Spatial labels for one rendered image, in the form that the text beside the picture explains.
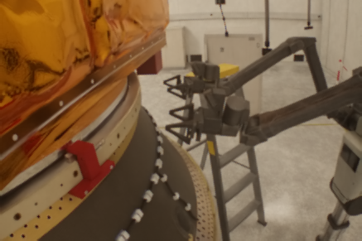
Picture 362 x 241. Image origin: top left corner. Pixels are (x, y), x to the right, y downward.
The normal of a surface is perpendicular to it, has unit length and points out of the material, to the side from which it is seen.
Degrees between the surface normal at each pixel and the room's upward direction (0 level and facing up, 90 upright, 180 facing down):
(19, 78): 89
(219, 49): 90
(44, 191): 90
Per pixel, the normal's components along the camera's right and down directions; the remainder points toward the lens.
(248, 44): -0.14, 0.36
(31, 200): 0.86, 0.13
